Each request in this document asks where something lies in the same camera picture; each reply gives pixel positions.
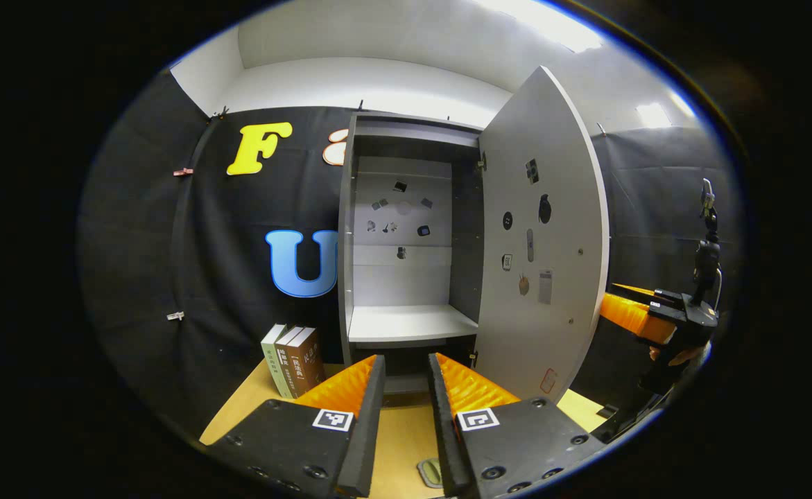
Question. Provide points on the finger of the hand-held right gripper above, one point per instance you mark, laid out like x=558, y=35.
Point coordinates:
x=662, y=296
x=634, y=319

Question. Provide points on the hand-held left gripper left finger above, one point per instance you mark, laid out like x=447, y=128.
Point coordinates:
x=367, y=430

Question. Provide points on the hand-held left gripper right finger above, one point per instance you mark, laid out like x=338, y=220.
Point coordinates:
x=442, y=430

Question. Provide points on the grey coaster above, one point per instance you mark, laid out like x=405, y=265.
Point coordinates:
x=420, y=478

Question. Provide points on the dark grey cabinet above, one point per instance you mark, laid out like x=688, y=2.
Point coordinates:
x=406, y=322

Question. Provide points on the brown book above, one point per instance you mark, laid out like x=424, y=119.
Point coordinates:
x=308, y=364
x=286, y=367

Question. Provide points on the small ceiling light panel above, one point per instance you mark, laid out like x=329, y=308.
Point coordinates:
x=655, y=115

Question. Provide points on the black backdrop cloth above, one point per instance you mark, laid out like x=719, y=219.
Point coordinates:
x=142, y=242

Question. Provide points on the large ceiling light panel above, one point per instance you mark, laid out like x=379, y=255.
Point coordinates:
x=551, y=21

